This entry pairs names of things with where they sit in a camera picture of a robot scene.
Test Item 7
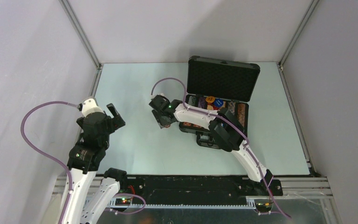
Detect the black poker set case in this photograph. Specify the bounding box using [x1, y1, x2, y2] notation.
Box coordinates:
[179, 56, 261, 149]

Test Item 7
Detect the blue round dealer button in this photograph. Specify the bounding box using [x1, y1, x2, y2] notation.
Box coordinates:
[213, 98, 225, 108]

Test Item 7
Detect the blue orange chip stack row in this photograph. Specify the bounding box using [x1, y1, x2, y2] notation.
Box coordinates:
[227, 101, 236, 115]

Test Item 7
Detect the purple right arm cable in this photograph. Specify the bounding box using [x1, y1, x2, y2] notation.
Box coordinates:
[151, 77, 292, 219]

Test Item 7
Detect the orange round button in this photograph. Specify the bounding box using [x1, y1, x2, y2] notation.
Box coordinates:
[205, 96, 216, 104]

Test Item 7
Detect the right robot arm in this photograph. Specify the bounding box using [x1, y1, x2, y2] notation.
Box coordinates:
[149, 94, 273, 195]

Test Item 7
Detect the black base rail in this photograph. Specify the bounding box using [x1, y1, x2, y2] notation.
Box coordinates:
[120, 175, 283, 206]

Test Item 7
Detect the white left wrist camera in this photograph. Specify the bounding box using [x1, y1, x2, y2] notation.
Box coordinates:
[77, 97, 104, 117]

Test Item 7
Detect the dark orange chip stack row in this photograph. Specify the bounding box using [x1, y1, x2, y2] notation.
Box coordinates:
[237, 103, 246, 127]

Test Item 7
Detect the purple chip stack row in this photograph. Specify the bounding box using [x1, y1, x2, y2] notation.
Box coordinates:
[198, 97, 207, 109]

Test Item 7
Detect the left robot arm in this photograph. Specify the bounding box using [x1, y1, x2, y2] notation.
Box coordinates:
[58, 99, 129, 224]

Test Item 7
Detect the green chip stack row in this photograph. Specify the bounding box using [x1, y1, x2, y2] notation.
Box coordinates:
[188, 96, 197, 106]

